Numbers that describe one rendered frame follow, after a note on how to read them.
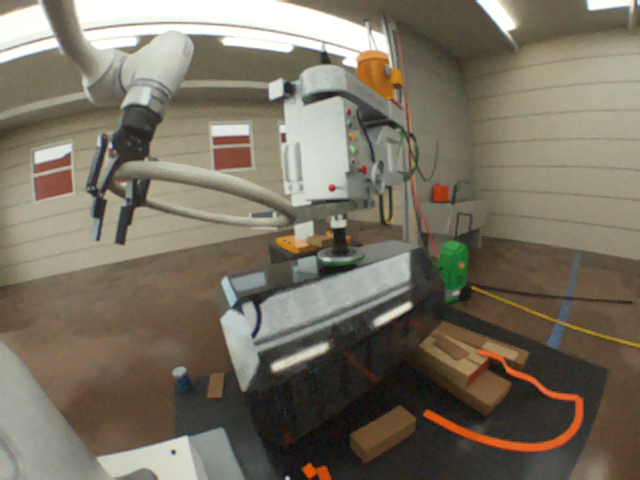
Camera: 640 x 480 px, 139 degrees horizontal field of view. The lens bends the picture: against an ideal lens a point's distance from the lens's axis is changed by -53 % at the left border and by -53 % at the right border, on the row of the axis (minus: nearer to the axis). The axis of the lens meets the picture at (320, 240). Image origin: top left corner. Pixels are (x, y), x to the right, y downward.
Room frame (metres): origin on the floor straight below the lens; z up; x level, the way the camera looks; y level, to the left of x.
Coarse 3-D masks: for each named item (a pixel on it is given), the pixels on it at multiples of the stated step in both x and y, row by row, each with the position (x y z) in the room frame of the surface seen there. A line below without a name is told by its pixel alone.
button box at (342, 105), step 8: (344, 104) 0.97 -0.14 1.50; (344, 112) 0.97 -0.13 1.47; (352, 112) 1.03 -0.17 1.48; (344, 120) 0.97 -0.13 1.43; (352, 120) 1.02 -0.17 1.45; (344, 128) 0.97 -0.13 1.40; (352, 128) 1.02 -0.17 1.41; (344, 136) 0.97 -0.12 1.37; (344, 144) 0.97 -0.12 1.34; (352, 144) 1.01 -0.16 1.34; (344, 152) 0.97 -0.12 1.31; (344, 160) 0.98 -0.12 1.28; (344, 168) 0.98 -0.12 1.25; (352, 168) 0.99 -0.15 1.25
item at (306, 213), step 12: (312, 204) 1.06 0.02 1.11; (324, 204) 0.94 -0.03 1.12; (336, 204) 1.00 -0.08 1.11; (348, 204) 1.09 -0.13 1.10; (360, 204) 1.19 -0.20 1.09; (372, 204) 1.23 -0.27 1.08; (252, 216) 0.79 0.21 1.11; (264, 216) 0.83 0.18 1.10; (276, 216) 0.72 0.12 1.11; (300, 216) 0.81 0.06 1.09; (312, 216) 0.87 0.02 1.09; (324, 216) 0.93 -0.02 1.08; (252, 228) 0.78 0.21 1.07; (264, 228) 0.75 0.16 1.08; (276, 228) 0.72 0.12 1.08
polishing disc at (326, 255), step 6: (318, 252) 1.16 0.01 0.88; (324, 252) 1.15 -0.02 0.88; (330, 252) 1.14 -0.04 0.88; (354, 252) 1.10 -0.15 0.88; (360, 252) 1.09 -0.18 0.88; (324, 258) 1.06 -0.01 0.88; (330, 258) 1.04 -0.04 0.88; (336, 258) 1.03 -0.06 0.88; (342, 258) 1.02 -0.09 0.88; (348, 258) 1.03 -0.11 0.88; (354, 258) 1.04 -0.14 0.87
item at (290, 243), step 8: (328, 232) 2.24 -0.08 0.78; (280, 240) 2.05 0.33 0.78; (288, 240) 2.02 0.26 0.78; (296, 240) 2.00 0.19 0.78; (304, 240) 1.97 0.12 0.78; (288, 248) 1.83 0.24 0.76; (296, 248) 1.74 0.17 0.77; (304, 248) 1.75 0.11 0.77; (312, 248) 1.78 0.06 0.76; (320, 248) 1.81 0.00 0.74
